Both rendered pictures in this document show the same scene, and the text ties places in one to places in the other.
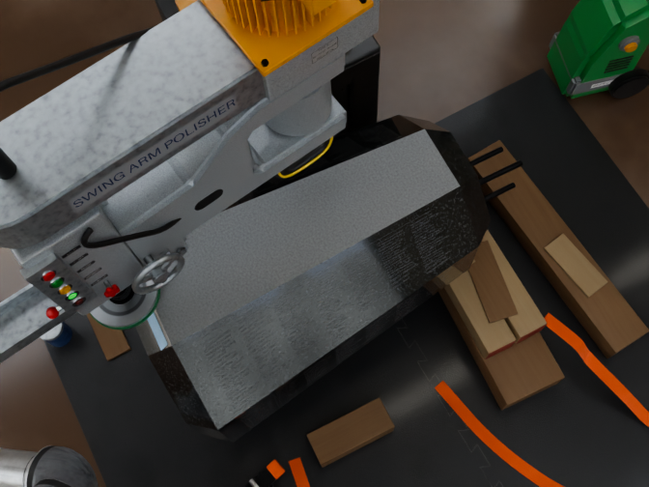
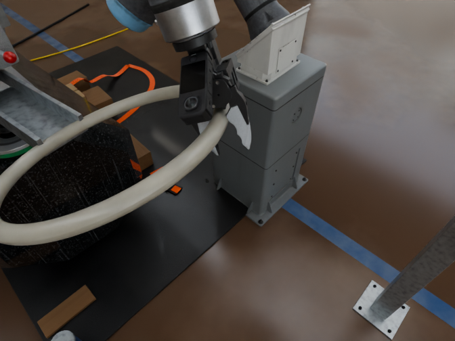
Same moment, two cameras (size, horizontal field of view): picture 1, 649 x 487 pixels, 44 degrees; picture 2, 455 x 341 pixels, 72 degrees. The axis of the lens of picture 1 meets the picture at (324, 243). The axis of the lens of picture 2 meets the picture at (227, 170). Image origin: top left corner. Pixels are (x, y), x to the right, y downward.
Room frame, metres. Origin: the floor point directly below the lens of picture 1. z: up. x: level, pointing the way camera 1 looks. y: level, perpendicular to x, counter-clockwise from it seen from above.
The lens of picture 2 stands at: (0.38, 1.67, 1.61)
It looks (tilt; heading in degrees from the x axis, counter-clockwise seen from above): 48 degrees down; 247
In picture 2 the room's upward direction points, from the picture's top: straight up
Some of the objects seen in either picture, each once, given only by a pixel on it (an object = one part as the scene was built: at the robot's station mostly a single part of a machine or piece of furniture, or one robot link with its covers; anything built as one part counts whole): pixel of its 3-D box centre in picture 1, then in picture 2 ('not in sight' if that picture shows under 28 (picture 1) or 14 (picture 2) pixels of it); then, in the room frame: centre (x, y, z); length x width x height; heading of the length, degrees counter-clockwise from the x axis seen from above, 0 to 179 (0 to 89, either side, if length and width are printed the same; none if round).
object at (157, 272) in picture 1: (151, 263); not in sight; (0.71, 0.44, 1.20); 0.15 x 0.10 x 0.15; 120
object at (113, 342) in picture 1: (106, 328); (67, 310); (0.89, 0.90, 0.02); 0.25 x 0.10 x 0.01; 23
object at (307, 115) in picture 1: (293, 86); not in sight; (1.08, 0.04, 1.34); 0.19 x 0.19 x 0.20
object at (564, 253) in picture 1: (575, 265); not in sight; (0.90, -0.95, 0.13); 0.25 x 0.10 x 0.01; 31
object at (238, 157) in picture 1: (211, 156); not in sight; (0.93, 0.26, 1.30); 0.74 x 0.23 x 0.49; 120
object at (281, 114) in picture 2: not in sight; (261, 133); (-0.32, 0.51, 0.43); 0.50 x 0.50 x 0.85; 23
